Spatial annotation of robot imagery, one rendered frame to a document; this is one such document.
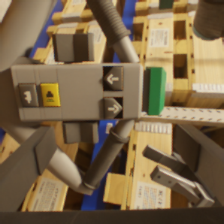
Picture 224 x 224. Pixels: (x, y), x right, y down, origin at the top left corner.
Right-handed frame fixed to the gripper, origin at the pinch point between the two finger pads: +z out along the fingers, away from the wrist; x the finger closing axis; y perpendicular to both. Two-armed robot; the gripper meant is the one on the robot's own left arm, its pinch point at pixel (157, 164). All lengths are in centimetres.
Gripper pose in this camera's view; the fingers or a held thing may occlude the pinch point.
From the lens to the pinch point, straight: 35.0
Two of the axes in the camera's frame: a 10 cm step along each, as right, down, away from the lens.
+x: -0.2, -3.0, 9.5
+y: -4.8, 8.4, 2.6
